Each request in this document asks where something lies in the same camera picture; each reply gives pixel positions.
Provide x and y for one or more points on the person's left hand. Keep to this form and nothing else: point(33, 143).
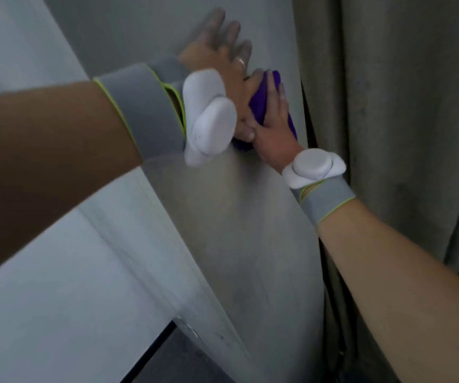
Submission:
point(221, 55)

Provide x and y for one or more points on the person's right hand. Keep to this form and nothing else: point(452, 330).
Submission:
point(275, 131)

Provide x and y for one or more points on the purple cleaning cloth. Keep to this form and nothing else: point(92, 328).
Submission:
point(258, 103)

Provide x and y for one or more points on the grey metal cabinet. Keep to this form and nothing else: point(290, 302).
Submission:
point(233, 235)

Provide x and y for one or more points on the person's left forearm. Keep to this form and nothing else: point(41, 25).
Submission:
point(45, 171)

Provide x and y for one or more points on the white right wrist tracker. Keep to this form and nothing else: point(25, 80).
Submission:
point(313, 167)

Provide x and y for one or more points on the white wrist tracker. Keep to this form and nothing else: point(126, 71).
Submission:
point(313, 167)
point(207, 119)

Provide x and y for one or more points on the white left wrist tracker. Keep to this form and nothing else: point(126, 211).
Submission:
point(207, 119)

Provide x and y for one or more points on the grey right wristband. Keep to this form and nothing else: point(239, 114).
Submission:
point(327, 203)

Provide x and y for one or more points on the grey wristband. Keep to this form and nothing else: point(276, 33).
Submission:
point(327, 203)
point(145, 111)

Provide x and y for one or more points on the grey left wristband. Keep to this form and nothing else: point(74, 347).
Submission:
point(145, 111)

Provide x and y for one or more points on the olive curtain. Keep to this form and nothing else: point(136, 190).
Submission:
point(405, 115)

